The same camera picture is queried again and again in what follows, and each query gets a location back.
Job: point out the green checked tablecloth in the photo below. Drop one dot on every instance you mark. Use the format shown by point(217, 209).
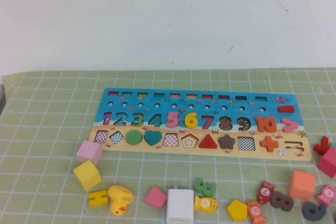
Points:
point(52, 129)

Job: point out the pink fish number five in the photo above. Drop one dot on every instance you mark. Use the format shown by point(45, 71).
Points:
point(328, 193)

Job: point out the white USB charger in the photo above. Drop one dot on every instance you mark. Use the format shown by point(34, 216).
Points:
point(179, 204)

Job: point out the green number three piece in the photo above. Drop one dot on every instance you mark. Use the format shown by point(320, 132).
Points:
point(200, 185)

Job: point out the red triangle block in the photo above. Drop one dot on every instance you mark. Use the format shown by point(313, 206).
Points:
point(208, 144)

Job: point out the green circle block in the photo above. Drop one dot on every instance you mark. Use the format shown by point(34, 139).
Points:
point(134, 138)

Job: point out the pink greater-than sign piece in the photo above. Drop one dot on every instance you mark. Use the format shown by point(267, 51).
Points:
point(294, 126)

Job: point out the yellow rubber duck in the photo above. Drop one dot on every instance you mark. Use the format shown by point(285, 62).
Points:
point(119, 197)

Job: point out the brown number eight piece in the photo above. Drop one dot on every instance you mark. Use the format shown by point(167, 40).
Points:
point(273, 203)

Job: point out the orange plus sign piece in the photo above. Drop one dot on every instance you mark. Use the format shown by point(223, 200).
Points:
point(269, 144)

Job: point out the grey object at table edge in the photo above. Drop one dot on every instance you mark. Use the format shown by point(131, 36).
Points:
point(2, 96)

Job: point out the pink number five piece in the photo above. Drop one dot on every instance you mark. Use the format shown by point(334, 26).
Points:
point(170, 119)

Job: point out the brown star block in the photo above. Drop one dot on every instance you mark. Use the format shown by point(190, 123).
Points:
point(226, 142)

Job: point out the teal angular wooden piece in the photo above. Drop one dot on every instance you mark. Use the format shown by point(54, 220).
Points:
point(334, 145)

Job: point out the light pink wooden cube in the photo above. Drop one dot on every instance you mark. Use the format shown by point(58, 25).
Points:
point(88, 151)

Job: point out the yellow number six piece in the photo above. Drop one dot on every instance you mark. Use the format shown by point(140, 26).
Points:
point(187, 124)

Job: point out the orange wooden cube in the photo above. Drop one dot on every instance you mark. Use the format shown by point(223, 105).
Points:
point(301, 185)

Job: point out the yellow equals sign piece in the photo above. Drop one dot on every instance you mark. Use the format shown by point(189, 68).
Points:
point(97, 199)

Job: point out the orange number ten piece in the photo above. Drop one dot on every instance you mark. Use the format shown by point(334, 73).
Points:
point(260, 125)

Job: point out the slate grey number nine piece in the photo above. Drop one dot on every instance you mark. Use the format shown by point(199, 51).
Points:
point(305, 214)

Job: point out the yellow fish number nine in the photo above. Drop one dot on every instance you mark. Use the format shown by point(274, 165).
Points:
point(204, 204)

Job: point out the red less-than sign piece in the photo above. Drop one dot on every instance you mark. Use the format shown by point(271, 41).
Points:
point(321, 148)

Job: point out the yellow wooden cube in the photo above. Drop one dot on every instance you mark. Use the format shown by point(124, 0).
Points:
point(87, 175)

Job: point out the crimson wooden cube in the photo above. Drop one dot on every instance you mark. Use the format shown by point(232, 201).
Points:
point(328, 162)

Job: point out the pink flat square block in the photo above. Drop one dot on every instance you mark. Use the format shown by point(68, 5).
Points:
point(155, 198)

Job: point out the colourful wooden puzzle board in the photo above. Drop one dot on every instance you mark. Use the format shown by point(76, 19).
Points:
point(199, 155)

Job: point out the yellow pentagon block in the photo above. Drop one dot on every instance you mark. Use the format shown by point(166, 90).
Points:
point(237, 211)

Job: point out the red minus sign piece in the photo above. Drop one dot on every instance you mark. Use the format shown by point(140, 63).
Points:
point(285, 109)

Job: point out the teal heart block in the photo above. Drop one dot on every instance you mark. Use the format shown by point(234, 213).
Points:
point(152, 137)

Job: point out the orange fish number ten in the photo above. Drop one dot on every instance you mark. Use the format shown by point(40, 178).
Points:
point(255, 211)

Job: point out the red fish number seven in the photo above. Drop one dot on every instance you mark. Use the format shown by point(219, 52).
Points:
point(264, 193)

